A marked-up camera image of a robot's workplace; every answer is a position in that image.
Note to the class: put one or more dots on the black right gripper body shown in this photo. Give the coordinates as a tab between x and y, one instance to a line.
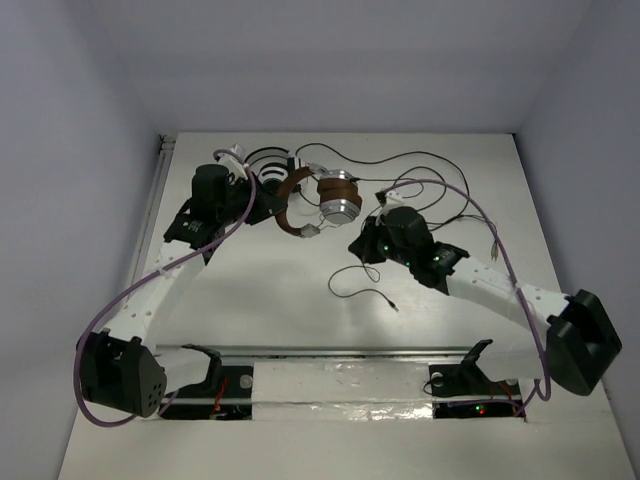
380	240

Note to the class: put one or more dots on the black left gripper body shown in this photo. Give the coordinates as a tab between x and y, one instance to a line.
261	204

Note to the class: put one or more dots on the brown silver headphones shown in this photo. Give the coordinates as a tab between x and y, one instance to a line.
339	200

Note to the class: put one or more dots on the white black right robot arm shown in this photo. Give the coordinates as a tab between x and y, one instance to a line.
576	341

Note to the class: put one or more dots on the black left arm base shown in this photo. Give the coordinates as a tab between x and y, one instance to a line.
225	393

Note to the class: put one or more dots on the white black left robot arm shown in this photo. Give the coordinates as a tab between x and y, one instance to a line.
117	364

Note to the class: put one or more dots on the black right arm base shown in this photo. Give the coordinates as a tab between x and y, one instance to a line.
462	391

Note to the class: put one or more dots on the white black headphones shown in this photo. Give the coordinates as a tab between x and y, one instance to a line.
273	165

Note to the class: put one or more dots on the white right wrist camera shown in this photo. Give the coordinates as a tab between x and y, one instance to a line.
388	200

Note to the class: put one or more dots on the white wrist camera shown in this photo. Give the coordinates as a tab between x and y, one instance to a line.
388	200
233	159

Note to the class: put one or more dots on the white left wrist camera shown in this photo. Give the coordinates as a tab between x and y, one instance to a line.
233	159

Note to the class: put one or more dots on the aluminium left side rail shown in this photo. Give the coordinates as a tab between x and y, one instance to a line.
165	152

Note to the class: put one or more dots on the aluminium rail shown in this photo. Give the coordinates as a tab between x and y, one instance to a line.
263	353
165	152

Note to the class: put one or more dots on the aluminium front rail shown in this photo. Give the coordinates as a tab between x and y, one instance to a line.
263	353

